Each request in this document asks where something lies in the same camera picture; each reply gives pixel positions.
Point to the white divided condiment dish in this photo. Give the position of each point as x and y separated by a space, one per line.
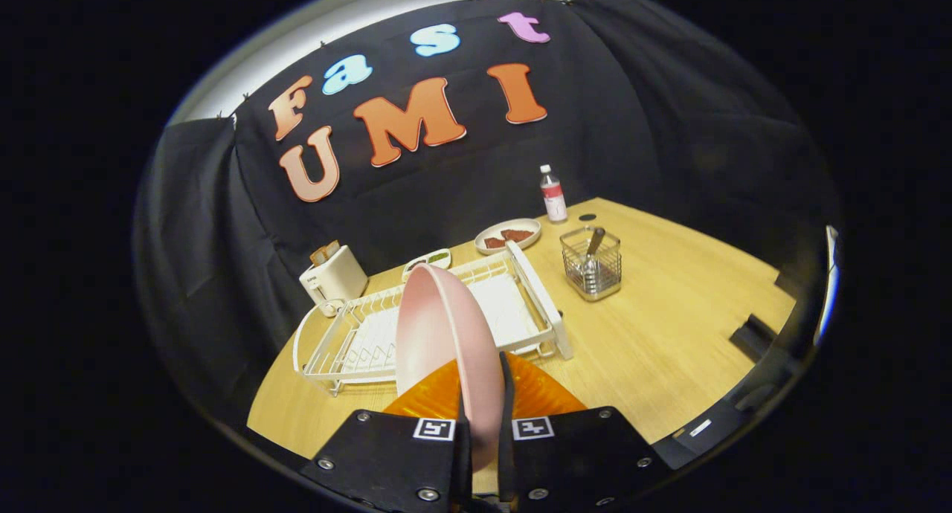
435 259

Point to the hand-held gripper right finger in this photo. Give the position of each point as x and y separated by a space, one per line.
506 439

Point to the clear bottle with red label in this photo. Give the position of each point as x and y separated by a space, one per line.
553 197

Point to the white toaster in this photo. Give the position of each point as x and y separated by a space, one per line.
338 282

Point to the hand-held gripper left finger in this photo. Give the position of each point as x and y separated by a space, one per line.
387 461

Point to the toast bread slice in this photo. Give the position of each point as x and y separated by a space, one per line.
332 247
320 256

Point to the black table edge clamp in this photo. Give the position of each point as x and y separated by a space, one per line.
751 338
785 284

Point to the white plate with meat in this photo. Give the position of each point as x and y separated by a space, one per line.
513 224

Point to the pink plate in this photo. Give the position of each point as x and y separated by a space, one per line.
446 327

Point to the brown meat slice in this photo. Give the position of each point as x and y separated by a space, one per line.
518 235
494 242

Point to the black backdrop cloth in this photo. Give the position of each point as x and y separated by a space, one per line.
654 111

